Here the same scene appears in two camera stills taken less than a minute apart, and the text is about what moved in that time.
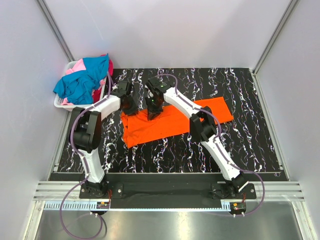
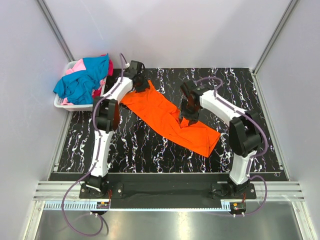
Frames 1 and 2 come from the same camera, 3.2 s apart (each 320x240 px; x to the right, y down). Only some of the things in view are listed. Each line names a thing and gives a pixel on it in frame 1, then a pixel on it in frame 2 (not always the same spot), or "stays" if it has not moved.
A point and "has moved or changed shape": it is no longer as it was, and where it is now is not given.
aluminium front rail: [273, 191] stays
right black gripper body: [153, 105] → [188, 111]
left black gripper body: [131, 107] → [142, 83]
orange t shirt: [138, 129] has moved or changed shape
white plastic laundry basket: [57, 101] stays
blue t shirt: [78, 87] stays
